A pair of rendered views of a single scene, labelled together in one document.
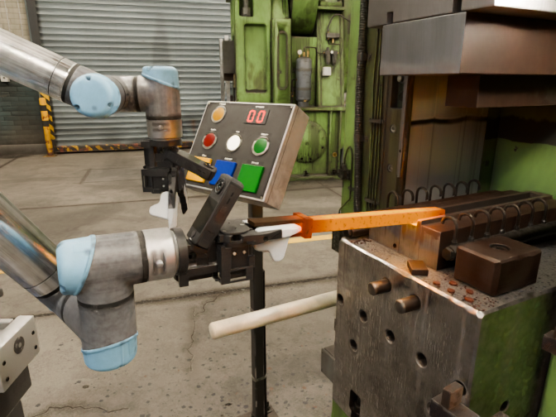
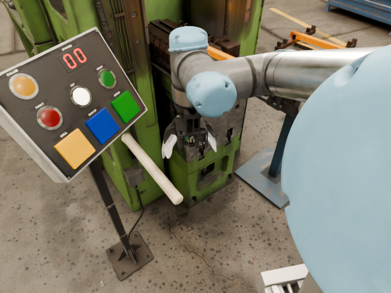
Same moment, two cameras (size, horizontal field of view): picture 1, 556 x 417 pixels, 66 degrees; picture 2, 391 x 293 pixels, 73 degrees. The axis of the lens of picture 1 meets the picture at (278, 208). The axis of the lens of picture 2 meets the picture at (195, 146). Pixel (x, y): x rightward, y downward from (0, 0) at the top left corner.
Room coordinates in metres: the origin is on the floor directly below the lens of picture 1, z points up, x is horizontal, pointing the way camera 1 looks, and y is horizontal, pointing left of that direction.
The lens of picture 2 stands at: (1.02, 0.75, 1.49)
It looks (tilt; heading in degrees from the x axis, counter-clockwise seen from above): 45 degrees down; 260
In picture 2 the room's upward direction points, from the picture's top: straight up
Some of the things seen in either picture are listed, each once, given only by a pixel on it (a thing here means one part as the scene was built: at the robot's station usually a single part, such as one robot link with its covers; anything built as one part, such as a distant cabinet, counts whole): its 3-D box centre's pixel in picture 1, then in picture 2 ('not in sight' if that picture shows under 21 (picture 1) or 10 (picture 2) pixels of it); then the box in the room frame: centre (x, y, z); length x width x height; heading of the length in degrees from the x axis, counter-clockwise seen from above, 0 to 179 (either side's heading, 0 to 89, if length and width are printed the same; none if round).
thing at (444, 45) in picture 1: (494, 50); not in sight; (0.92, -0.44, 1.32); 0.42 x 0.20 x 0.10; 117
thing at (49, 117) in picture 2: (209, 140); (50, 117); (1.28, 0.21, 1.09); 0.05 x 0.03 x 0.04; 27
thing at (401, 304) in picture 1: (406, 304); not in sight; (0.69, -0.23, 0.87); 0.04 x 0.03 x 0.03; 117
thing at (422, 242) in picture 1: (471, 218); (174, 44); (0.92, -0.44, 0.96); 0.42 x 0.20 x 0.09; 117
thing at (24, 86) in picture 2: (218, 114); (24, 86); (1.32, 0.18, 1.16); 0.05 x 0.03 x 0.04; 27
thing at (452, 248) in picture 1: (507, 238); not in sight; (0.80, -0.46, 0.95); 0.34 x 0.03 x 0.03; 117
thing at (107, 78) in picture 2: (260, 146); (107, 78); (1.16, 0.05, 1.09); 0.05 x 0.03 x 0.04; 27
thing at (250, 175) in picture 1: (250, 179); (125, 107); (1.12, 0.08, 1.01); 0.07 x 0.05 x 0.07; 52
